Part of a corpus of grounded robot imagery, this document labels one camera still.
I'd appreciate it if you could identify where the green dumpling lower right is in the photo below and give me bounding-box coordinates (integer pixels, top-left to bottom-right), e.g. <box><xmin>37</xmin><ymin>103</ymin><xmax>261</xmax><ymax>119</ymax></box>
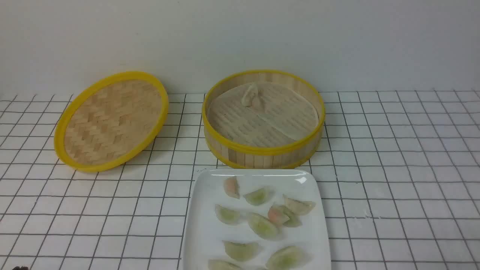
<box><xmin>265</xmin><ymin>245</ymin><xmax>309</xmax><ymax>270</ymax></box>

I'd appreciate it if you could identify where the green dumpling top centre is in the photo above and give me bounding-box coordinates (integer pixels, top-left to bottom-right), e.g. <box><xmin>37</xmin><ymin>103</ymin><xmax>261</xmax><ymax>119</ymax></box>
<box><xmin>243</xmin><ymin>187</ymin><xmax>275</xmax><ymax>206</ymax></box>

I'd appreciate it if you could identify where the green dumpling under pink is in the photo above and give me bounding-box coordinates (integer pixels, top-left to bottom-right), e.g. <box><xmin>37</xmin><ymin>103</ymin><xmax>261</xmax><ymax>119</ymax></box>
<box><xmin>280</xmin><ymin>205</ymin><xmax>302</xmax><ymax>228</ymax></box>

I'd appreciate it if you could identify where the pink dumpling centre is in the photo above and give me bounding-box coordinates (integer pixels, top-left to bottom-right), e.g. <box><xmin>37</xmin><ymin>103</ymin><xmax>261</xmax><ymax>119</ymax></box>
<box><xmin>267</xmin><ymin>204</ymin><xmax>290</xmax><ymax>225</ymax></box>

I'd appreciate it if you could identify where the white rectangular plate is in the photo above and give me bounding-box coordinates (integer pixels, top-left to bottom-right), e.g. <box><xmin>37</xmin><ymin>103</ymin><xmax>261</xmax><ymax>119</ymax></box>
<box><xmin>182</xmin><ymin>168</ymin><xmax>332</xmax><ymax>270</ymax></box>

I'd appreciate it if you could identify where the pink dumpling top left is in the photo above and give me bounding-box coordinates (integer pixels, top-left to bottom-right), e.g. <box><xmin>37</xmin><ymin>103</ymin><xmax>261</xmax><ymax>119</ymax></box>
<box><xmin>223</xmin><ymin>176</ymin><xmax>240</xmax><ymax>199</ymax></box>

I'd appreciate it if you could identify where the green dumpling lower left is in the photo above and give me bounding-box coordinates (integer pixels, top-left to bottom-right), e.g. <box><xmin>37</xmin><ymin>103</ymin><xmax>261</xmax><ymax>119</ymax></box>
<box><xmin>222</xmin><ymin>241</ymin><xmax>263</xmax><ymax>263</ymax></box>

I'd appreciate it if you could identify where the beige dumpling right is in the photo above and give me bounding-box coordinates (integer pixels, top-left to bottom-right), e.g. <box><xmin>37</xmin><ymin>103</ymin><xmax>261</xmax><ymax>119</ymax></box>
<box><xmin>283</xmin><ymin>194</ymin><xmax>317</xmax><ymax>216</ymax></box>

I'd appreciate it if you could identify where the yellow rimmed bamboo steamer basket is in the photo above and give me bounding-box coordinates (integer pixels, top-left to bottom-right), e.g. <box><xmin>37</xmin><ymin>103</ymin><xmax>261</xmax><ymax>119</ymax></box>
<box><xmin>202</xmin><ymin>70</ymin><xmax>326</xmax><ymax>169</ymax></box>

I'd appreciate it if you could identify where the beige round steamer liner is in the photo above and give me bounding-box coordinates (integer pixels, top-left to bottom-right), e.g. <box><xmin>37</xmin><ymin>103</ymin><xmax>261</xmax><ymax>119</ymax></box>
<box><xmin>206</xmin><ymin>82</ymin><xmax>323</xmax><ymax>148</ymax></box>

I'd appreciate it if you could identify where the green dumpling bottom edge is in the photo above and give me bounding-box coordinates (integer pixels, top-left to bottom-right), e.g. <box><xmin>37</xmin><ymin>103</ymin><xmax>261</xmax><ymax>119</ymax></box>
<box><xmin>208</xmin><ymin>259</ymin><xmax>243</xmax><ymax>270</ymax></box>

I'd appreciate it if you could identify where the yellow rimmed bamboo steamer lid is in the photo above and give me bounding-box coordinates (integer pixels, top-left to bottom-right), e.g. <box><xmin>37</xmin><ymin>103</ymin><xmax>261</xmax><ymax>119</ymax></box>
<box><xmin>54</xmin><ymin>71</ymin><xmax>169</xmax><ymax>172</ymax></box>

